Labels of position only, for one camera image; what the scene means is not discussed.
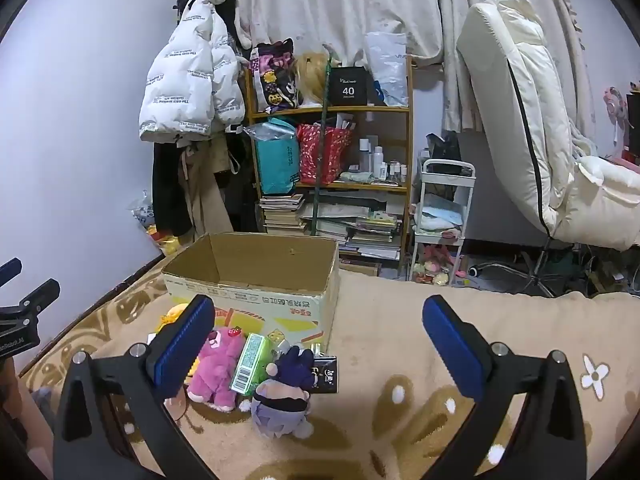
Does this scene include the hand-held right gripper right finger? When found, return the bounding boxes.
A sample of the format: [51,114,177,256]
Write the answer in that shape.
[421,295,586,480]

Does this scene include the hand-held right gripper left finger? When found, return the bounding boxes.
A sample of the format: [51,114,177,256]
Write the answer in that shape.
[52,294,217,480]

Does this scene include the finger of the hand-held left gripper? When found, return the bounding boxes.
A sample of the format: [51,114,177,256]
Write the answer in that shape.
[0,258,23,287]
[0,279,61,322]

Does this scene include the yellow white plush toy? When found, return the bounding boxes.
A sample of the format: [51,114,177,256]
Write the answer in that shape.
[154,303,195,337]

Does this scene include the green tissue pack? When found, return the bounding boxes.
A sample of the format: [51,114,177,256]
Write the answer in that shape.
[229,332,282,397]

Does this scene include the cardboard box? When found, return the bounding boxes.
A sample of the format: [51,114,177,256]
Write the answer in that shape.
[161,232,342,352]

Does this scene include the black tissue pack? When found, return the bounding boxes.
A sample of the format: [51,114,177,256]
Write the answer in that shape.
[299,351,340,396]

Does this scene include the pink plush toy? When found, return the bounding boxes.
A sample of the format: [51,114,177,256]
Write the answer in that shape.
[186,326,247,414]

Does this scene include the heap of small plush toys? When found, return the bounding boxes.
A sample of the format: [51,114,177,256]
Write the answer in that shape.
[412,244,459,286]

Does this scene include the white trolley cart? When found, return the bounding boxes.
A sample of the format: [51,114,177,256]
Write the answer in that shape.
[407,158,476,287]

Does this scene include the small yellow white packet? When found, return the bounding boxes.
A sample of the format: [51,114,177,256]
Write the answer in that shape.
[267,329,292,357]

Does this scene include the purple plush toy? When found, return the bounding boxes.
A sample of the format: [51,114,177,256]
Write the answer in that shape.
[249,344,317,442]

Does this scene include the flat cardboard carton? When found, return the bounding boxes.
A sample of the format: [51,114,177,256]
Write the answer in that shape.
[339,257,384,277]

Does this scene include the heap of colourful bags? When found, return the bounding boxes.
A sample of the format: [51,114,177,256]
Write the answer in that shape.
[131,193,187,257]

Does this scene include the folded cloths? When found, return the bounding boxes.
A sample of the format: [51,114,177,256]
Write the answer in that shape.
[414,194,466,239]

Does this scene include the pile of magazines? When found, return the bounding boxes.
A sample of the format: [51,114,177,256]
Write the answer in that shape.
[310,202,404,261]

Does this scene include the black hanging garment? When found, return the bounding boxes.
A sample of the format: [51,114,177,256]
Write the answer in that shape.
[151,139,195,239]

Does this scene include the beige coat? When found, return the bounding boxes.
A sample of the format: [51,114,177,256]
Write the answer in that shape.
[177,136,237,239]

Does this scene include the stack of books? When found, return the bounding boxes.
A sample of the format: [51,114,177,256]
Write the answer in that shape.
[258,193,309,236]

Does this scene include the wooden shelf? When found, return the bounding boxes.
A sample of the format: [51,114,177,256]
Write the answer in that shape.
[243,54,416,277]

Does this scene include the black bag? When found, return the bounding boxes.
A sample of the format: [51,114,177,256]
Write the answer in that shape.
[424,131,464,177]

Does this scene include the group of cosmetic bottles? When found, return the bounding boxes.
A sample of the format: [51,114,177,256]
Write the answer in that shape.
[357,134,409,184]

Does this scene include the teal bag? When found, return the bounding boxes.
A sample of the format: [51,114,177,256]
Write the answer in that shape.
[254,118,301,196]

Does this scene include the green pole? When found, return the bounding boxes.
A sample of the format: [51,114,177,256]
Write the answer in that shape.
[308,44,335,237]

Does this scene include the red gift bag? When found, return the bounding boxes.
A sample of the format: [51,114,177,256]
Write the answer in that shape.
[296,122,353,186]

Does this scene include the white puffer jacket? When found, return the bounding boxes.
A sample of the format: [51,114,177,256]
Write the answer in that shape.
[138,0,247,144]

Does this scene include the black box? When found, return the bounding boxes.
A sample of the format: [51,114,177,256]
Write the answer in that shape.
[324,65,374,107]

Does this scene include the printed tote bag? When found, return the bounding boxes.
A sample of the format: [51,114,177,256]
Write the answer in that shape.
[249,38,302,114]

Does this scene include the white plastic bag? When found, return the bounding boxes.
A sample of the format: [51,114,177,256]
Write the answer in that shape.
[364,31,409,108]

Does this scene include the blonde wig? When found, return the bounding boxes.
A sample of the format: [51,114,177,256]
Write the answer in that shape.
[292,52,342,109]

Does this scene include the beige curtain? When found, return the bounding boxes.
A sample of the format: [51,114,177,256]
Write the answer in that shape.
[234,0,587,137]

